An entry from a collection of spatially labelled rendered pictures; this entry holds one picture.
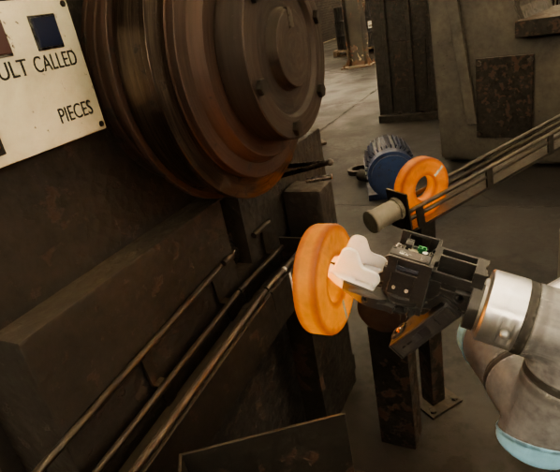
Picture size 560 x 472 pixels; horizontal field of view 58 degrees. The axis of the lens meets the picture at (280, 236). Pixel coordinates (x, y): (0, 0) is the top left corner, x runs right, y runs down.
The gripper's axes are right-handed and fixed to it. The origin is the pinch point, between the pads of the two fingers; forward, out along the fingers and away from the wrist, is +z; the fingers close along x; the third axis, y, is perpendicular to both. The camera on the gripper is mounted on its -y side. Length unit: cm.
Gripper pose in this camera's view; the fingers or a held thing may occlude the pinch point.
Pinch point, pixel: (325, 266)
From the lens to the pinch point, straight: 69.5
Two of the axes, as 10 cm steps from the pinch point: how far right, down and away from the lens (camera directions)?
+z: -9.0, -2.8, 3.3
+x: -4.3, 4.6, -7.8
